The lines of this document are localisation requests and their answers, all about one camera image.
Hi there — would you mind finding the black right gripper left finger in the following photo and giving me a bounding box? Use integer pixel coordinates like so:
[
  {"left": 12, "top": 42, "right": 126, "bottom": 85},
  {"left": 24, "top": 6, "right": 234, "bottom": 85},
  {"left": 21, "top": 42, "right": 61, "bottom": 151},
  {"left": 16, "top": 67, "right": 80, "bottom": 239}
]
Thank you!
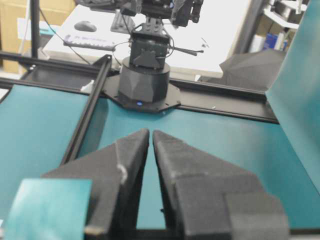
[{"left": 43, "top": 128, "right": 150, "bottom": 240}]

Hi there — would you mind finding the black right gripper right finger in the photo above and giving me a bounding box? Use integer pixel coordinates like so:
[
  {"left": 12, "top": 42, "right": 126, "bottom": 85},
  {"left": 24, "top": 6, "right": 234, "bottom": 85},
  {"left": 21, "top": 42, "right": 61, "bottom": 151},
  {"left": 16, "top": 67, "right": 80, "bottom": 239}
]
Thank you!
[{"left": 152, "top": 130, "right": 290, "bottom": 240}]

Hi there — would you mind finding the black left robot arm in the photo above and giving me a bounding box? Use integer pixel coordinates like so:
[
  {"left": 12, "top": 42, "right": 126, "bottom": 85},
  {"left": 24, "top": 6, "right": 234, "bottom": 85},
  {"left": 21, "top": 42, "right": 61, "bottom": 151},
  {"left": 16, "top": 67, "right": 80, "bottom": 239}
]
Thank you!
[{"left": 103, "top": 0, "right": 203, "bottom": 113}]

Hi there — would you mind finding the white keyboard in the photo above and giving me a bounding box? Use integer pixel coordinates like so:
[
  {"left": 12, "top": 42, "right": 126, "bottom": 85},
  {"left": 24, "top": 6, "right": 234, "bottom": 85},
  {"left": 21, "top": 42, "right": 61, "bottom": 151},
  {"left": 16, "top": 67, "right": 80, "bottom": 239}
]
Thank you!
[{"left": 64, "top": 34, "right": 116, "bottom": 51}]

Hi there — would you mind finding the black computer mouse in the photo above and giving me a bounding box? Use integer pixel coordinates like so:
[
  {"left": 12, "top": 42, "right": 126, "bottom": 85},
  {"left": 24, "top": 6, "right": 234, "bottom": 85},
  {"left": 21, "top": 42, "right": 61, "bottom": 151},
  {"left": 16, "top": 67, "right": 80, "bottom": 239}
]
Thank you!
[{"left": 74, "top": 20, "right": 97, "bottom": 32}]

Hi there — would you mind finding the cardboard box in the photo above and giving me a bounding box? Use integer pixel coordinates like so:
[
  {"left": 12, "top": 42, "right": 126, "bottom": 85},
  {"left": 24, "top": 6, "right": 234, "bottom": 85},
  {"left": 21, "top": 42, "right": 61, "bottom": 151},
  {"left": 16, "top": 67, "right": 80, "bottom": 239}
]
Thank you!
[{"left": 0, "top": 0, "right": 76, "bottom": 75}]

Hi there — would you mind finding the black vertical pole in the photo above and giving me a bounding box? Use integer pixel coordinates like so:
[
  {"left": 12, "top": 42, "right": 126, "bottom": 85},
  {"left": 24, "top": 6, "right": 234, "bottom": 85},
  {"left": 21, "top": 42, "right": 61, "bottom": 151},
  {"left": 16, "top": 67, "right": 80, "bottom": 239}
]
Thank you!
[{"left": 30, "top": 0, "right": 40, "bottom": 59}]

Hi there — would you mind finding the black aluminium rail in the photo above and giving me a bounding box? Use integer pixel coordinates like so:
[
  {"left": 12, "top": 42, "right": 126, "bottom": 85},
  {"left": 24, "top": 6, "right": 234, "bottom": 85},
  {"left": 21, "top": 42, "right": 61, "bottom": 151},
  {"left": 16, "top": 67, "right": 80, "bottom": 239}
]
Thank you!
[{"left": 0, "top": 51, "right": 279, "bottom": 164}]

